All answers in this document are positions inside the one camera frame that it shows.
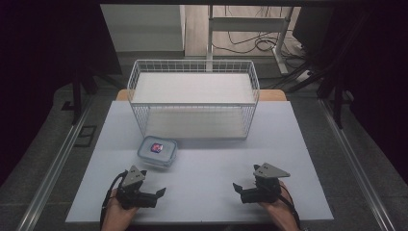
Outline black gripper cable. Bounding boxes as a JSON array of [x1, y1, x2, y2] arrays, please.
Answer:
[[278, 189, 302, 229], [99, 170, 129, 231]]

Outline white wire basket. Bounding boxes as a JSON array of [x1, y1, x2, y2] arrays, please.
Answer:
[[126, 59, 261, 141]]

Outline black floor cables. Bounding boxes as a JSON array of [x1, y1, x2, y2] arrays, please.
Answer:
[[211, 5, 306, 61]]

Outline person's left hand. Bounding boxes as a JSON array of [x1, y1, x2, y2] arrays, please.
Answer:
[[100, 196, 139, 231]]

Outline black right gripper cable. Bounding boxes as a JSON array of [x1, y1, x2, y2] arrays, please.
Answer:
[[278, 189, 302, 229]]

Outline light wooden table board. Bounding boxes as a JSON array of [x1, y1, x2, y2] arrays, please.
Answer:
[[115, 89, 288, 102]]

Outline clear plastic food container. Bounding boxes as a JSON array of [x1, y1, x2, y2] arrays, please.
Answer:
[[137, 135, 178, 168]]

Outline person's right hand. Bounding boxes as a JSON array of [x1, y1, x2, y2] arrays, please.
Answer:
[[258, 181, 302, 231]]

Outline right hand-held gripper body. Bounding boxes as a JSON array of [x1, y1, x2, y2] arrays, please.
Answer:
[[240, 163, 292, 205]]

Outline black metal stand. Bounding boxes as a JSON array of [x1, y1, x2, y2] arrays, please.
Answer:
[[282, 13, 357, 130], [61, 62, 124, 126]]

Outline silver metal floor rail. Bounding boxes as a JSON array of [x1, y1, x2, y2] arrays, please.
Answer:
[[317, 97, 397, 231], [15, 95, 94, 231]]

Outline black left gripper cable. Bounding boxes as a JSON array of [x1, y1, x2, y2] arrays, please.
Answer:
[[99, 170, 129, 231]]

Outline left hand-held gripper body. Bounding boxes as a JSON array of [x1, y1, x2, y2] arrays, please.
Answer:
[[115, 165, 159, 211]]

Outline white metal desk frame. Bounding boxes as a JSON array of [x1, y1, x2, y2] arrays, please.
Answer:
[[206, 4, 294, 75]]

